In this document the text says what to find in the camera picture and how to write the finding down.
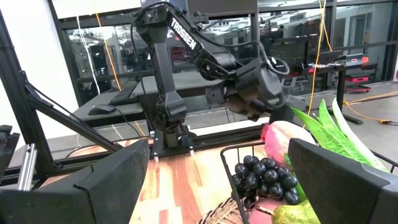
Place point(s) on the black keyboard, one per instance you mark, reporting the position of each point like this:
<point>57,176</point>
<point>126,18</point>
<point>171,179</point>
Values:
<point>124,93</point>

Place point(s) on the black computer mouse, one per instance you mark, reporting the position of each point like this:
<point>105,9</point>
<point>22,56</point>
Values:
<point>101,109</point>

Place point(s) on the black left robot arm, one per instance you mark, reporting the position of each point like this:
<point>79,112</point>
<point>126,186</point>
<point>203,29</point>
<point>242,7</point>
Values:
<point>183,34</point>

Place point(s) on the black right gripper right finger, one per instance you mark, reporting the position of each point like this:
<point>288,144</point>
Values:
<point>342,193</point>

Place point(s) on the black desk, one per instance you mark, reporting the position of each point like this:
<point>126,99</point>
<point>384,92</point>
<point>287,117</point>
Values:
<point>340,84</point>

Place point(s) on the green pear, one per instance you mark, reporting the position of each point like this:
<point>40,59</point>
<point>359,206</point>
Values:
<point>295,214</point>

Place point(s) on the black grapes bunch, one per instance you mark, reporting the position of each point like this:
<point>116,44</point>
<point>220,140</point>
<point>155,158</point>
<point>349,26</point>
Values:
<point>264,177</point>

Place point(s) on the silver aluminium extrusion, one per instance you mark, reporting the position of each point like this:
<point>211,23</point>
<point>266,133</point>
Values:
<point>27,165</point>

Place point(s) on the long green leafy vegetable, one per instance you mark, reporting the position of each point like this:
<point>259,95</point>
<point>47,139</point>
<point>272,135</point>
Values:
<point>329,137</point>

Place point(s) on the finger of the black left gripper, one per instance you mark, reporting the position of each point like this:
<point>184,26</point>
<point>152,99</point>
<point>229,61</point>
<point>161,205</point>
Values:
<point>283,115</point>
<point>256,113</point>

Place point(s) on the round woven mat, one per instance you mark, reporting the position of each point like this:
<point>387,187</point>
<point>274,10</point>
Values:
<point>220,214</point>

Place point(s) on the pink peach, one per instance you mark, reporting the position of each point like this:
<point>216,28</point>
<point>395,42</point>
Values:
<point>259,216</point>
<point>283,140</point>

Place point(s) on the grey desk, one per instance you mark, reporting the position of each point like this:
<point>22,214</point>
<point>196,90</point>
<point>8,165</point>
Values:
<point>124,107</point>

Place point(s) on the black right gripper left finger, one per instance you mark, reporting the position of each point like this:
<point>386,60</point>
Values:
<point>77,202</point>

